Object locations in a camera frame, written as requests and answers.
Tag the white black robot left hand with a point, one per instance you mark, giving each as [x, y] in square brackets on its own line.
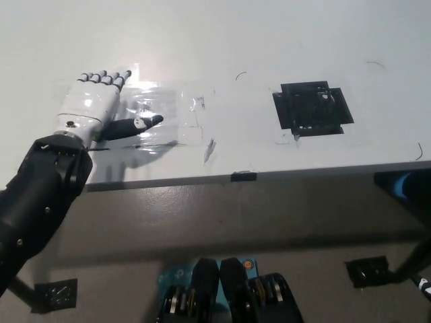
[89, 104]

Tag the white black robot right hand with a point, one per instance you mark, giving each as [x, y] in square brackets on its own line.
[423, 285]

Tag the black table leg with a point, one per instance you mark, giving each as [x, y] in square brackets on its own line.
[410, 259]
[23, 290]

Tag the black floor tape patch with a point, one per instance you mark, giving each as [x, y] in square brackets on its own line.
[367, 272]
[55, 296]

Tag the clear taped plastic sheet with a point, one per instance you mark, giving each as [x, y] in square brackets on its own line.
[168, 114]

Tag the black box with blue part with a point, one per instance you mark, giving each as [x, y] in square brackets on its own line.
[400, 188]

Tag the small black tape strip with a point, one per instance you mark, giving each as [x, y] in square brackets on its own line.
[243, 176]

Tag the black tape square patch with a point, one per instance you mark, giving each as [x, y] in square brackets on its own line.
[312, 108]

